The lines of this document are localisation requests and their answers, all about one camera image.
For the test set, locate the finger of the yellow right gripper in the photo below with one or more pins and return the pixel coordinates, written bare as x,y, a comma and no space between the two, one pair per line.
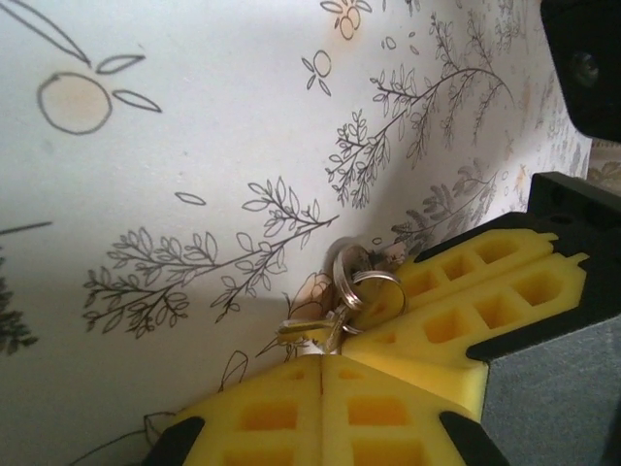
485,315
485,272

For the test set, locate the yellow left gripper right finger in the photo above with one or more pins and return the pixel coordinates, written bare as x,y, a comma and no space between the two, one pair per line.
388,388

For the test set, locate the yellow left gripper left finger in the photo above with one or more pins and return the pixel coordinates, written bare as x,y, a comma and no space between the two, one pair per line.
252,427

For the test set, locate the floral patterned table cover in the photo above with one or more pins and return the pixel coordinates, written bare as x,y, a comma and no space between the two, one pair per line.
194,145

